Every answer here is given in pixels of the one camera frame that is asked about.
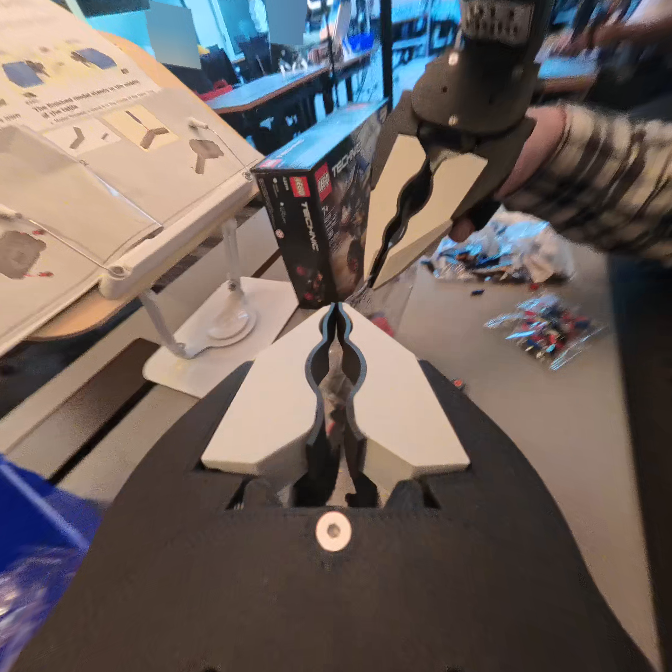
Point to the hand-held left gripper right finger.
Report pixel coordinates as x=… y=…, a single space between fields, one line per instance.
x=409 y=420

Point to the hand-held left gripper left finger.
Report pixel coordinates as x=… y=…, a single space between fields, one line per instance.
x=257 y=420

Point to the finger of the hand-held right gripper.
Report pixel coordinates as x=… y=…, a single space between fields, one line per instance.
x=446 y=199
x=391 y=183

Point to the clear bag of mixed parts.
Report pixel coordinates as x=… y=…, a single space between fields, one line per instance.
x=504 y=252

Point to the clear plastic bag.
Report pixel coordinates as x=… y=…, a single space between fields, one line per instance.
x=383 y=309

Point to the clear bag of small pins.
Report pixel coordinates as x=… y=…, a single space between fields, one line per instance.
x=546 y=330

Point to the person's right forearm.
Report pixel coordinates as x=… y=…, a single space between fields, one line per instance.
x=603 y=173

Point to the grey desk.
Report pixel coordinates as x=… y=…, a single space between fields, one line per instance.
x=551 y=446

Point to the person's right hand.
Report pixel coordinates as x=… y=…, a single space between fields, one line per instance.
x=546 y=141

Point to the black metal pole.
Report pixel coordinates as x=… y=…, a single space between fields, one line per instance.
x=386 y=52

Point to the toy truck set box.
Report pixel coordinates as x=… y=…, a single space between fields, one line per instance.
x=304 y=231

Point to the long background table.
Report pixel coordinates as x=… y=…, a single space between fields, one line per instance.
x=273 y=86

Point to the white book holder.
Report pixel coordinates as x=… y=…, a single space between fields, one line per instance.
x=131 y=278

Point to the blue plastic bin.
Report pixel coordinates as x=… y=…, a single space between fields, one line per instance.
x=36 y=514

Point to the dark perforated mat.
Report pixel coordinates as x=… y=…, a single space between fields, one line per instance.
x=651 y=420

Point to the clear bag in bin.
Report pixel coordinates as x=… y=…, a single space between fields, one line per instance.
x=26 y=603

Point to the open instruction booklet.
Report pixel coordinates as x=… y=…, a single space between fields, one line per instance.
x=78 y=183

